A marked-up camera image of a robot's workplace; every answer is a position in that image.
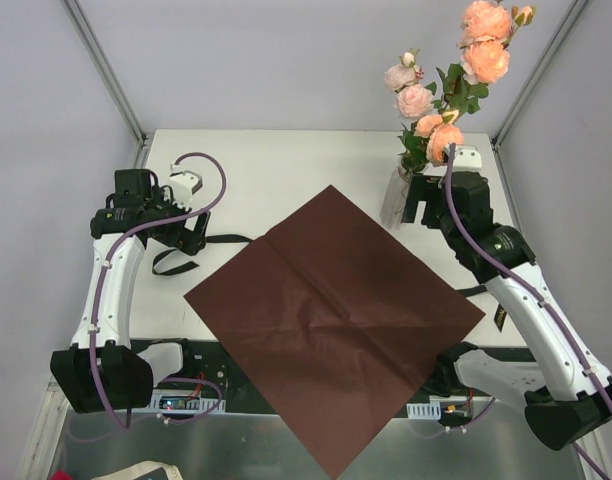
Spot pink artificial flower bouquet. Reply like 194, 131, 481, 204
414, 110, 464, 167

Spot light pink rose stem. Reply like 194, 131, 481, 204
384, 49, 436, 173

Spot orange pink rose stem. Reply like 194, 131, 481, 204
435, 37, 510, 124

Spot bright orange rose stem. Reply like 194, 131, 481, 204
459, 1, 537, 49

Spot red and maroon wrapping paper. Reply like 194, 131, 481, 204
186, 187, 483, 478

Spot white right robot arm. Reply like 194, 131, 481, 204
403, 171, 612, 450

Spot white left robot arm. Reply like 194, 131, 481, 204
50, 168, 210, 413

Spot beige ceramic vase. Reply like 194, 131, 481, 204
379, 162, 429, 230

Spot red cloth item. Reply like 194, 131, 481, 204
50, 470, 73, 480

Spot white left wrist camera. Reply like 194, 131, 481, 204
168, 165, 203, 211

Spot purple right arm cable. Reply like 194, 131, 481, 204
410, 142, 612, 480

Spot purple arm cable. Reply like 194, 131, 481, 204
410, 142, 612, 480
65, 152, 228, 444

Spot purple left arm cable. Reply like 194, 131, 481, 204
65, 152, 228, 444

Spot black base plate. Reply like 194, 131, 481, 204
152, 341, 490, 419

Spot left white cable duct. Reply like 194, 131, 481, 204
132, 393, 226, 416

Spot white cable duct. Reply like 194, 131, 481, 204
405, 401, 471, 421
132, 393, 226, 416

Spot aluminium frame rail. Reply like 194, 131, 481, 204
47, 378, 69, 402

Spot left rear frame post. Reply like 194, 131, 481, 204
60, 0, 147, 146

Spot frame post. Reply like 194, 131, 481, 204
60, 0, 147, 146
490, 0, 592, 146

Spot right rear frame post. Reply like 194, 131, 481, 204
490, 0, 592, 146

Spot right white cable duct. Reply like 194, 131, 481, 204
405, 401, 471, 421

